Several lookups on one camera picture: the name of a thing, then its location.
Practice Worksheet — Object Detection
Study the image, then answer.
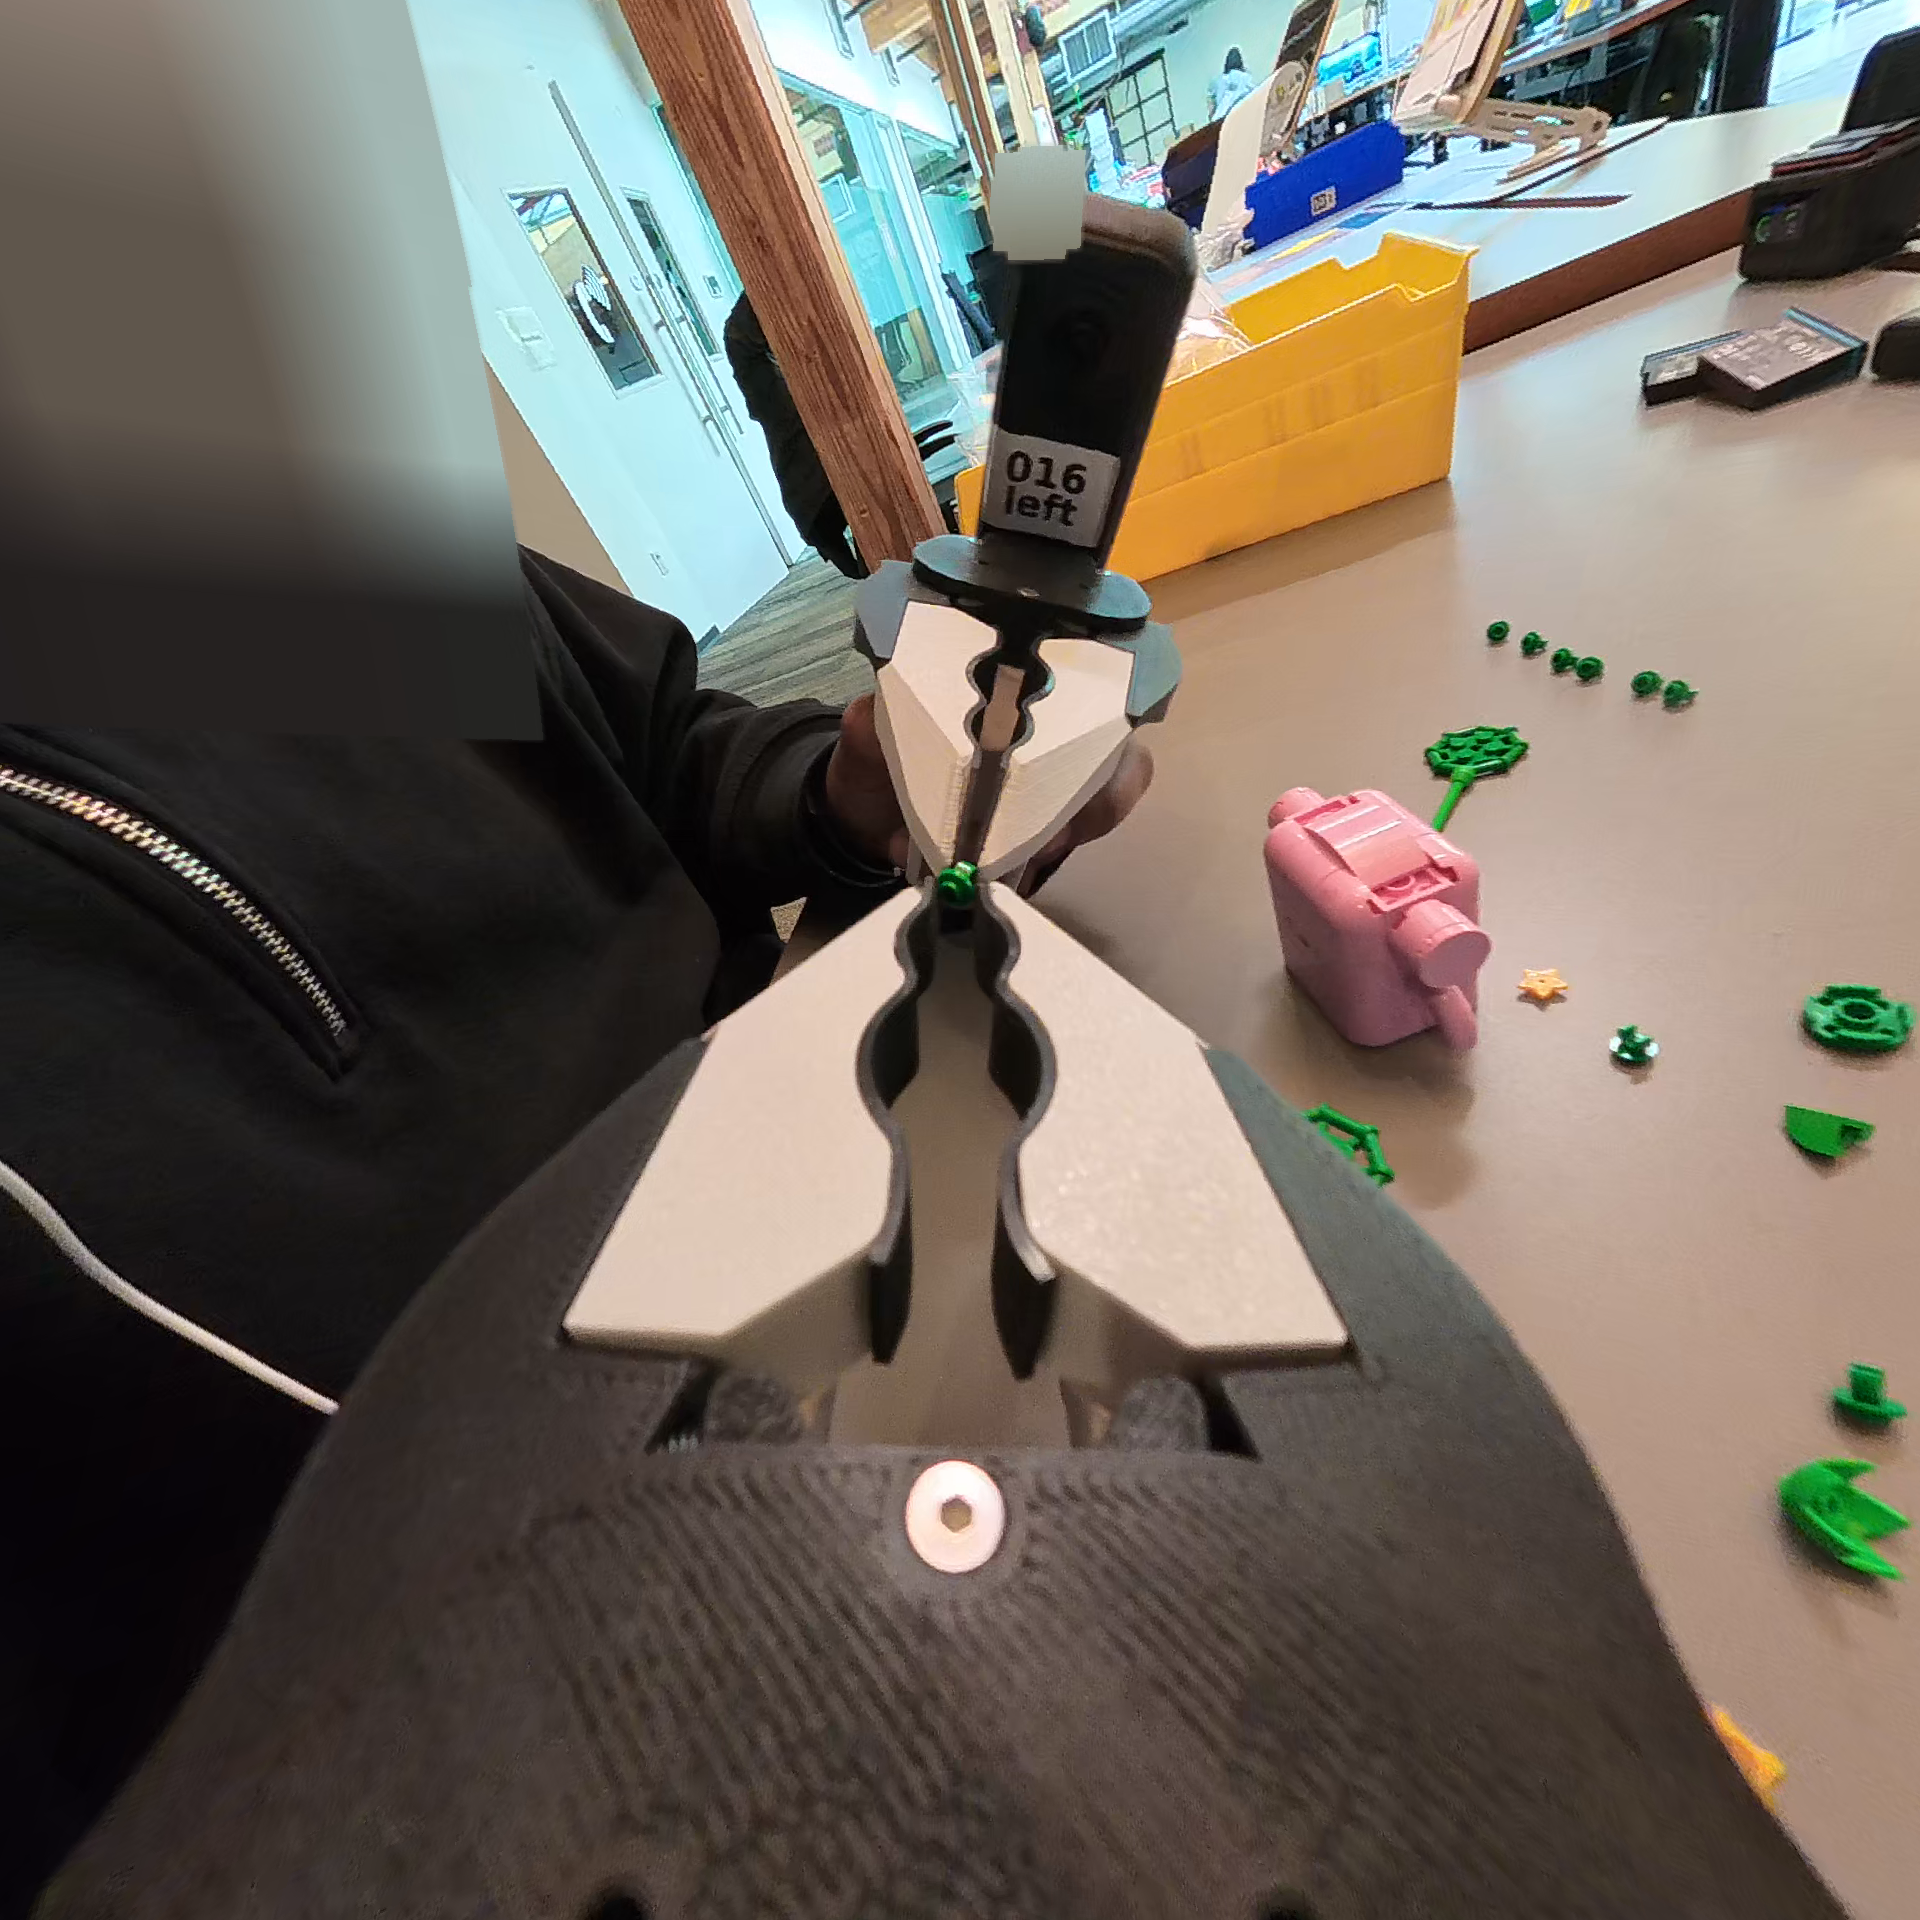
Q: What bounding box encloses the black camera case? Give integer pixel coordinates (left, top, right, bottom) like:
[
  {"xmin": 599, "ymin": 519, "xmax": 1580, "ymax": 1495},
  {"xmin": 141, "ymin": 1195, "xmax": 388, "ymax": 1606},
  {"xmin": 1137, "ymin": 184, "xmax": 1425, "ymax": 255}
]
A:
[{"xmin": 1740, "ymin": 128, "xmax": 1920, "ymax": 282}]

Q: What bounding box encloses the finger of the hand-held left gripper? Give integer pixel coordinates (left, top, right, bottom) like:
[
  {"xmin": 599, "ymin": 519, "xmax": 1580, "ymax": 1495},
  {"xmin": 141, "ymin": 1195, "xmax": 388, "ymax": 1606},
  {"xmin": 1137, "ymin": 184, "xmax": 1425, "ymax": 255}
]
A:
[
  {"xmin": 971, "ymin": 632, "xmax": 1144, "ymax": 890},
  {"xmin": 874, "ymin": 596, "xmax": 994, "ymax": 880}
]

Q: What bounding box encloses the green web piece with stem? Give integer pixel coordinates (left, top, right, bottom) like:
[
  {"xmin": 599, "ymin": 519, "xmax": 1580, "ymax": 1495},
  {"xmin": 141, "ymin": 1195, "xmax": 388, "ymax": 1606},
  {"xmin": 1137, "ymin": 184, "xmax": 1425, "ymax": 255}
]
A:
[{"xmin": 1423, "ymin": 724, "xmax": 1536, "ymax": 834}]

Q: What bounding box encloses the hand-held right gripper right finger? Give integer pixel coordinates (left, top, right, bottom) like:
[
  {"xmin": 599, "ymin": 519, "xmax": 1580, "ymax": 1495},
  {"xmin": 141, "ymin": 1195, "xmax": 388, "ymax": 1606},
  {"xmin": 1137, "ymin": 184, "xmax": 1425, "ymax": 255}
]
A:
[{"xmin": 964, "ymin": 886, "xmax": 1353, "ymax": 1445}]

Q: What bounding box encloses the large black battery pack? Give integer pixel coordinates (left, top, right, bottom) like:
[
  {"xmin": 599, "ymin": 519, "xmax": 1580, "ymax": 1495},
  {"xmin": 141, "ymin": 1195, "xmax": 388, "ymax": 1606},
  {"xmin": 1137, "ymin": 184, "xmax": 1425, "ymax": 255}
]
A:
[{"xmin": 1698, "ymin": 306, "xmax": 1873, "ymax": 411}]

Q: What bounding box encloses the yellow plastic bin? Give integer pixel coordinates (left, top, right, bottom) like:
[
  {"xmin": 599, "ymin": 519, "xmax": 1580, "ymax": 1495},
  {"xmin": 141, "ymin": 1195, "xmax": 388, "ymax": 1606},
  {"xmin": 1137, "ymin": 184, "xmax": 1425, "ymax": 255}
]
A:
[{"xmin": 957, "ymin": 230, "xmax": 1475, "ymax": 586}]

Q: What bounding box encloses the person in black jacket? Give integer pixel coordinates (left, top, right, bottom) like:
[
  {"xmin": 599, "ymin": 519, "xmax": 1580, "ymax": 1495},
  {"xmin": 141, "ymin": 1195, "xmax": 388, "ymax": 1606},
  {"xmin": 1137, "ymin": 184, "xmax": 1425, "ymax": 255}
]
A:
[{"xmin": 0, "ymin": 546, "xmax": 797, "ymax": 1912}]

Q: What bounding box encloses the blue plastic bin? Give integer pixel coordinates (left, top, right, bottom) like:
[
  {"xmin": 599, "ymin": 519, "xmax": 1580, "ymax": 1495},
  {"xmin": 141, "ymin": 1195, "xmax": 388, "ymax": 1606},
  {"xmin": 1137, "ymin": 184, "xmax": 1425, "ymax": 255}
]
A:
[{"xmin": 1241, "ymin": 119, "xmax": 1413, "ymax": 248}]

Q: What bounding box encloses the person's left hand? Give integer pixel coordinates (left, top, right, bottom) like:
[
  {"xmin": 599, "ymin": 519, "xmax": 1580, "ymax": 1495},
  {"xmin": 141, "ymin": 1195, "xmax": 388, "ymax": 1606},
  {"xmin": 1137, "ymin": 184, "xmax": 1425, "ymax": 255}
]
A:
[{"xmin": 831, "ymin": 694, "xmax": 1162, "ymax": 903}]

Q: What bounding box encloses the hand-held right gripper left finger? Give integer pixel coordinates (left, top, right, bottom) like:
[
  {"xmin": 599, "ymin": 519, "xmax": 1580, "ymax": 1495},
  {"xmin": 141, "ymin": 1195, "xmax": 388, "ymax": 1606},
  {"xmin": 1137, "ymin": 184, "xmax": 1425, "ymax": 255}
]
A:
[{"xmin": 561, "ymin": 885, "xmax": 970, "ymax": 1430}]

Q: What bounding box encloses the white cable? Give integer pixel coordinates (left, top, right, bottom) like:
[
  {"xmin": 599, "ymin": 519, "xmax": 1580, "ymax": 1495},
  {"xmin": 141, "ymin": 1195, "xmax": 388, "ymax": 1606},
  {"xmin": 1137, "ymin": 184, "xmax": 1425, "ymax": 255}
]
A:
[{"xmin": 0, "ymin": 1159, "xmax": 341, "ymax": 1416}]

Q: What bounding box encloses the small black battery pack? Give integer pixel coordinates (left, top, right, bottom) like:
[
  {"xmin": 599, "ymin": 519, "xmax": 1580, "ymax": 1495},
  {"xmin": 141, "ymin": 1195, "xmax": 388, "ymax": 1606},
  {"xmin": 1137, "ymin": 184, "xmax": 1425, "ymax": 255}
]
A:
[{"xmin": 1639, "ymin": 335, "xmax": 1745, "ymax": 407}]

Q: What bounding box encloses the row of small green studs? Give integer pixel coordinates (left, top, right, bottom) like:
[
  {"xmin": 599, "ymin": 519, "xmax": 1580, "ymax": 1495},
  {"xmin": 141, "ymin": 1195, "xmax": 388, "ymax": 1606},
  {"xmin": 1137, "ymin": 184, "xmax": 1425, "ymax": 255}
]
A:
[{"xmin": 1485, "ymin": 616, "xmax": 1701, "ymax": 710}]

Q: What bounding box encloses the green spiky leaf piece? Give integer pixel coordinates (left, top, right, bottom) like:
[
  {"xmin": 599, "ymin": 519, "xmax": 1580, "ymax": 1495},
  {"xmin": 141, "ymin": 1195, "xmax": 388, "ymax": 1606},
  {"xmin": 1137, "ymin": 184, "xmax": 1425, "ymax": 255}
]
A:
[{"xmin": 1777, "ymin": 1459, "xmax": 1913, "ymax": 1581}]

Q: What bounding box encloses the person's left forearm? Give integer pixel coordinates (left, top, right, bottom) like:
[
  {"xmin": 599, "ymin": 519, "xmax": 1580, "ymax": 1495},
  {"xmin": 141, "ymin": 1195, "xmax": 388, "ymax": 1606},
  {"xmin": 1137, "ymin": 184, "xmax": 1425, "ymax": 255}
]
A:
[{"xmin": 511, "ymin": 544, "xmax": 848, "ymax": 963}]

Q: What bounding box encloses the wooden board stand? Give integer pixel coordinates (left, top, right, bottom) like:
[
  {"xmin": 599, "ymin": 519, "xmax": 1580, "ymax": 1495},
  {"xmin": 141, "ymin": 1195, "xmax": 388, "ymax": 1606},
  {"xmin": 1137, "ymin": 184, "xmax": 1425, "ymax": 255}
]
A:
[{"xmin": 1388, "ymin": 0, "xmax": 1615, "ymax": 154}]

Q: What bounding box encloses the green round web piece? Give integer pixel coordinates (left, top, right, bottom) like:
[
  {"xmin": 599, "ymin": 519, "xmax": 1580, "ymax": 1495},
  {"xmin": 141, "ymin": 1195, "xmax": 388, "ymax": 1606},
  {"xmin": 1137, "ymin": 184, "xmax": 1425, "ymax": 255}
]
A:
[{"xmin": 1304, "ymin": 1102, "xmax": 1397, "ymax": 1187}]

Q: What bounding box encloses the wooden beam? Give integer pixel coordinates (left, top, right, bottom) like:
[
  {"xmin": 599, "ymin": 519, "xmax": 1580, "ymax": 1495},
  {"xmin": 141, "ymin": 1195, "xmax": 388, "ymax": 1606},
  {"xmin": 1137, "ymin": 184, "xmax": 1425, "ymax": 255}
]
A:
[{"xmin": 617, "ymin": 0, "xmax": 951, "ymax": 578}]

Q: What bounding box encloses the glass panel with white logo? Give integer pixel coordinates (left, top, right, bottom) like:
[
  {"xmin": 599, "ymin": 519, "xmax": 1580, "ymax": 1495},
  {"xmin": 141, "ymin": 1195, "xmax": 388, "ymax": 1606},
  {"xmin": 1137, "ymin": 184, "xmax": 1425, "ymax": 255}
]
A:
[{"xmin": 508, "ymin": 188, "xmax": 664, "ymax": 395}]

